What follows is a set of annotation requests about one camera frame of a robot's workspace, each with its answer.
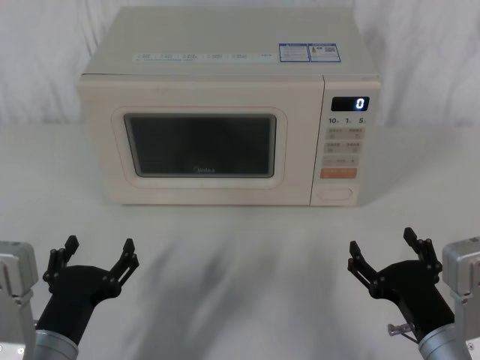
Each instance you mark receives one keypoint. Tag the oven control panel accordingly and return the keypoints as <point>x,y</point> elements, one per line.
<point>343,150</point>

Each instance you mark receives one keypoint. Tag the white curtain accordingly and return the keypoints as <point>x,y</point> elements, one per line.
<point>45,56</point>

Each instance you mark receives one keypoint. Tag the white table cloth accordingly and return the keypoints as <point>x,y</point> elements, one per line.
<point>240,285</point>

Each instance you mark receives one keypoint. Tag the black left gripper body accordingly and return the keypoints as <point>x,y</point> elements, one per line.
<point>75,288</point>

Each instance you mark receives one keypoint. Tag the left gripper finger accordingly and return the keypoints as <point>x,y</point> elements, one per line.
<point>125,264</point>
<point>56,258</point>

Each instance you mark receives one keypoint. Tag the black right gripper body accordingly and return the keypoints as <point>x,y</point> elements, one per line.
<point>416,288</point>

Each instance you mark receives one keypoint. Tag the cream microwave oven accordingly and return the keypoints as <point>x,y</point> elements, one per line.
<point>210,41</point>

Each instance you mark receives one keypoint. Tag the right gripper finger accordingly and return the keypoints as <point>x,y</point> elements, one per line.
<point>425,251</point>
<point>362,266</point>

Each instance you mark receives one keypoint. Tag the cream oven door with window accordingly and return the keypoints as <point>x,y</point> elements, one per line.
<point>101,150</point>

